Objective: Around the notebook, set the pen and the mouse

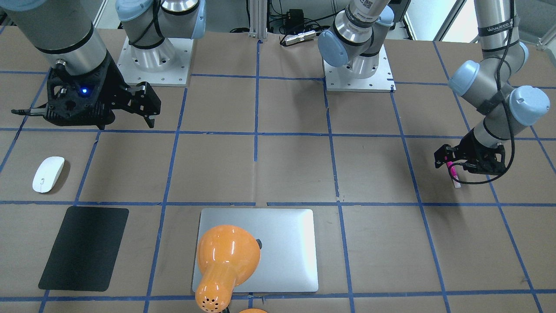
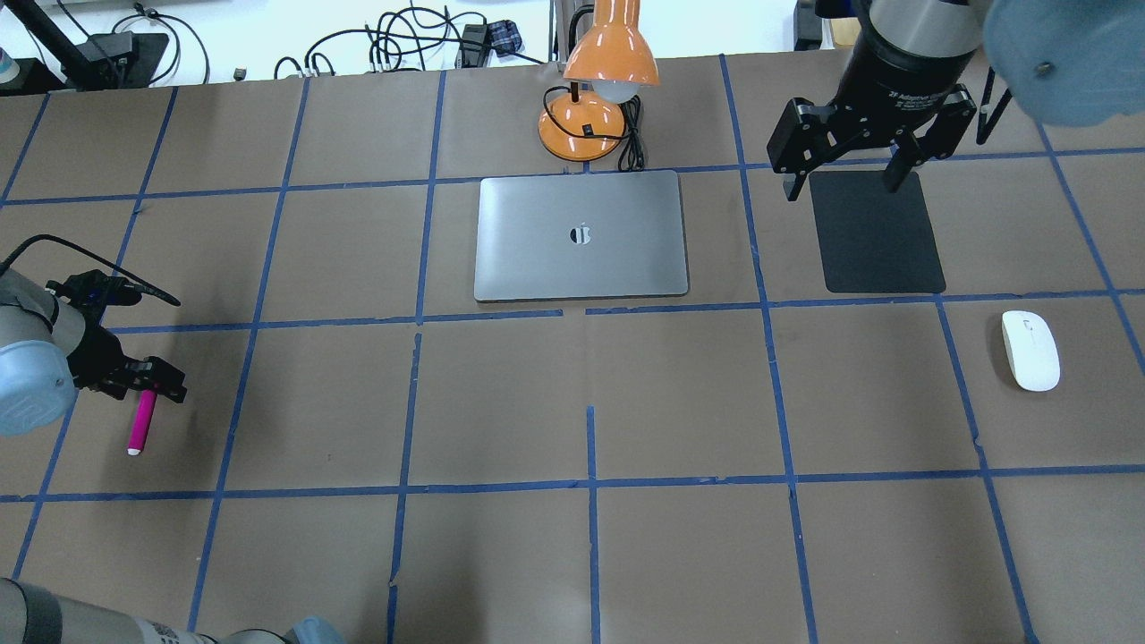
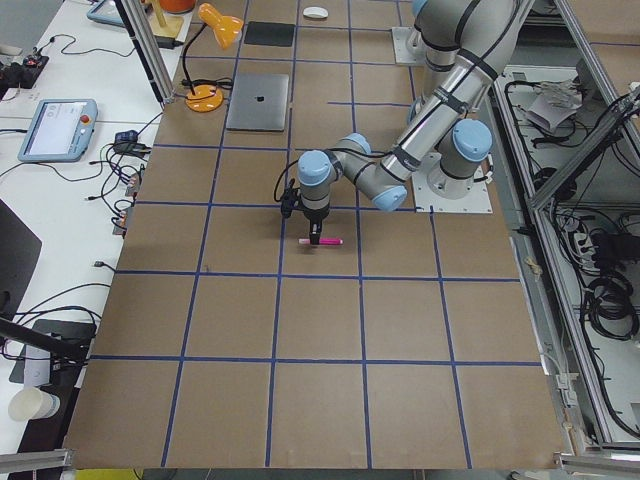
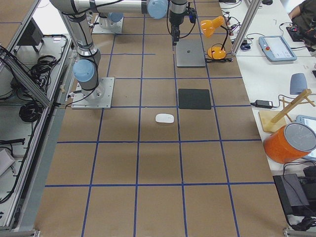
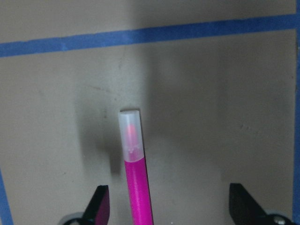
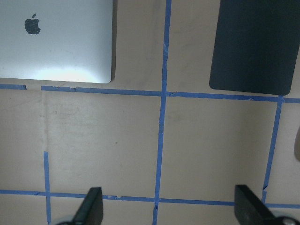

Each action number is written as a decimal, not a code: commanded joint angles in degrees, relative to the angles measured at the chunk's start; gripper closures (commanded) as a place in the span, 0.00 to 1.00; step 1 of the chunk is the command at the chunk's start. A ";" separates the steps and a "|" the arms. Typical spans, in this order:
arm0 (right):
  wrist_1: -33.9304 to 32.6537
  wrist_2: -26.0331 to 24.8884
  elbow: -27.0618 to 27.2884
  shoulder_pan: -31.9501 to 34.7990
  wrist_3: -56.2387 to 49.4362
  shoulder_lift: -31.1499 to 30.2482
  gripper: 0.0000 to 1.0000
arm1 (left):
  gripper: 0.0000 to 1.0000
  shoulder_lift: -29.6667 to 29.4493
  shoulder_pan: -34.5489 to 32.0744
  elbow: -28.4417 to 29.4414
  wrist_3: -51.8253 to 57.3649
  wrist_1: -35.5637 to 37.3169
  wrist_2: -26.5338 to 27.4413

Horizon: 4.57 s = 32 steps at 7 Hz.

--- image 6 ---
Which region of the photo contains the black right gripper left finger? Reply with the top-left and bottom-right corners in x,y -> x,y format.
71,187 -> 104,225

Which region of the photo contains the silver Apple laptop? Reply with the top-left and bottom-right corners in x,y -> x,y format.
0,0 -> 114,84

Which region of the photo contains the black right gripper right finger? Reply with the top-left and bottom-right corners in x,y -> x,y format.
234,185 -> 300,225

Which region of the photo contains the black mousepad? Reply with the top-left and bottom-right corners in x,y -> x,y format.
209,0 -> 300,96

